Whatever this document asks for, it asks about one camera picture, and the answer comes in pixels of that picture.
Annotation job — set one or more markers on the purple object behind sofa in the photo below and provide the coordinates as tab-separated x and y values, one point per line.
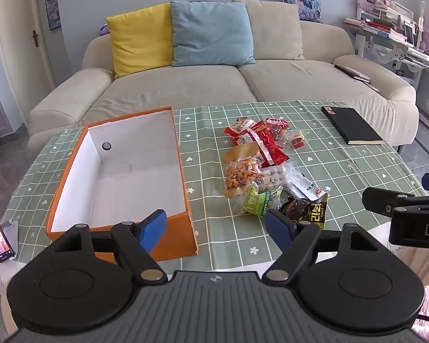
103	29

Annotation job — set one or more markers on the black and yellow snack packet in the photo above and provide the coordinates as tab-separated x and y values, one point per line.
307	214

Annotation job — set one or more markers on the white packet with red label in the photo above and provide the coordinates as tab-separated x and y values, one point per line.
305	187

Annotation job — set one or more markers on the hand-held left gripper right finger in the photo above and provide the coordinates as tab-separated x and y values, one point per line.
277	229

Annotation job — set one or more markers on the clear packet of white balls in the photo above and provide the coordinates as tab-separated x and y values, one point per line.
276	175

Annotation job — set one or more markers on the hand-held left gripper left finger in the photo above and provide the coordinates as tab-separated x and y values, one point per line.
153	228

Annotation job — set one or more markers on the orange cardboard box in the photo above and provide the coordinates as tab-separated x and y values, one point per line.
128	171

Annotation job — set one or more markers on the small dark red snack packet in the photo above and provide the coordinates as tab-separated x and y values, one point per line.
277	123

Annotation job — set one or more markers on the grey phone stand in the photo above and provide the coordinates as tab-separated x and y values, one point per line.
11	235

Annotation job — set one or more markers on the small clear red candy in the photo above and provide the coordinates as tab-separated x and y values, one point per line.
297	139

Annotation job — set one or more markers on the beige sofa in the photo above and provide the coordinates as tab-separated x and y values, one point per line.
186	85

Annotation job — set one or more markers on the black notebook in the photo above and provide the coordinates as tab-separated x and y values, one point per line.
354	125

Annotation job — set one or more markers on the dark book on sofa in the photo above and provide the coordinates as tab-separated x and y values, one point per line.
354	73

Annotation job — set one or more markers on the large red snack packet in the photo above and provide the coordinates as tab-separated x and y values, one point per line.
268	148

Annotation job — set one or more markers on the green snack packet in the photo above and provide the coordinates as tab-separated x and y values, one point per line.
259	202

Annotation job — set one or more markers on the white cluttered desk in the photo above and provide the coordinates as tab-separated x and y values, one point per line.
396	39

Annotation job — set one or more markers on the wall poster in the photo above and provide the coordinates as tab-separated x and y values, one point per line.
53	0

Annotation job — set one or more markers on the white door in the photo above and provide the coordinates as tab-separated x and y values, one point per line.
21	32

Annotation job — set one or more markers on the beige pillow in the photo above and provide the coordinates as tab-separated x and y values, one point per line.
275	28

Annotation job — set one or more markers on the green checked tablecloth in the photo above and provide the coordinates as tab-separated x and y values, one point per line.
207	171

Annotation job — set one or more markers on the brown bag of coated peanuts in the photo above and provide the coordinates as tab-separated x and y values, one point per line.
240	173

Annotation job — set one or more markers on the light blue pillow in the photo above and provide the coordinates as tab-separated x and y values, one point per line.
212	32

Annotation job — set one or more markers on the stack of books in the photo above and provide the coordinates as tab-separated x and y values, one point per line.
375	26

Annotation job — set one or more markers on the yellow pillow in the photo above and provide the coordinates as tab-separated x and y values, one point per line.
141	39

